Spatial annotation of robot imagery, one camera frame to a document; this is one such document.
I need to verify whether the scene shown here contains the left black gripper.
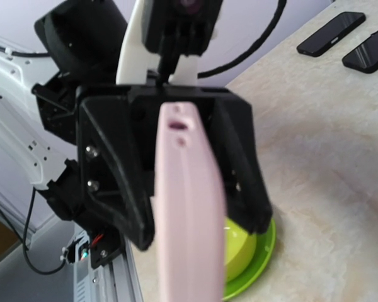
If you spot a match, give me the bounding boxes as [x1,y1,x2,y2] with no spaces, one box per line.
[76,84,273,251]

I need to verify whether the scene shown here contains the pink phone case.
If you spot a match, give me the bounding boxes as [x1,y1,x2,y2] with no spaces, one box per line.
[154,102,226,301]

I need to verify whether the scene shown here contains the black phone case horizontal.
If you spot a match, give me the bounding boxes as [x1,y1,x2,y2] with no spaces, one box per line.
[296,11,366,57]

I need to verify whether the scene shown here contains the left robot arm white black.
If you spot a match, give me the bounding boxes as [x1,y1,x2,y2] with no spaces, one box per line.
[0,1,273,250]

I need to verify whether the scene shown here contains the green bowl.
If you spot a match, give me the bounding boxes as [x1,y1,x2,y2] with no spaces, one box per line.
[224,218,257,283]

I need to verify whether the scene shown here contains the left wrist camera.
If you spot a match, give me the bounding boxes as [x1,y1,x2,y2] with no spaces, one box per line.
[115,0,224,87]

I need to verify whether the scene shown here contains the front aluminium rail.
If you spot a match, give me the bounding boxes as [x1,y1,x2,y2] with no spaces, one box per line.
[72,228,143,302]

